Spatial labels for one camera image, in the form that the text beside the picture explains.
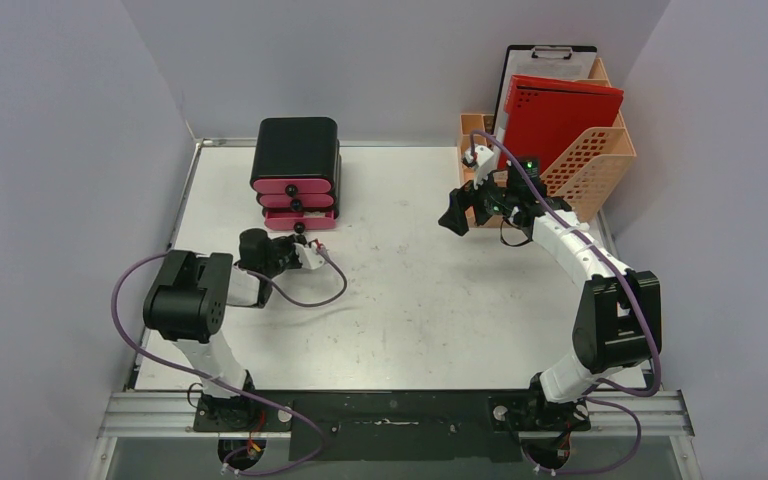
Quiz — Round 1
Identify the black pink drawer unit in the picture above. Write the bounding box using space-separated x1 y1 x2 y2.
249 116 342 234

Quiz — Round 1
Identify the thick red binder folder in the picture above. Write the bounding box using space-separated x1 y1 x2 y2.
496 75 624 173

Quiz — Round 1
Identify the black clipboard with paper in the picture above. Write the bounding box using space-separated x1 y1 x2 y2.
492 44 598 135

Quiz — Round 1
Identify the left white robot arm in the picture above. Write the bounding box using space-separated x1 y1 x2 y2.
143 228 325 431

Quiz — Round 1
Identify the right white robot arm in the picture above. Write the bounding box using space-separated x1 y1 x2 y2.
438 148 662 430

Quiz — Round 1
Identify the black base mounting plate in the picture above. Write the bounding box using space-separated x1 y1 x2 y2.
193 389 591 464

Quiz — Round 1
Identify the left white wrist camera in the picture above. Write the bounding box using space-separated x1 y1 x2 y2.
294 243 327 270

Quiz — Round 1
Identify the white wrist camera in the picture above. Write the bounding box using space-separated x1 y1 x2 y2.
294 243 327 270
461 145 498 187

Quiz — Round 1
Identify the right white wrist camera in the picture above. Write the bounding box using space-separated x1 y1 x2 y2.
461 145 498 187

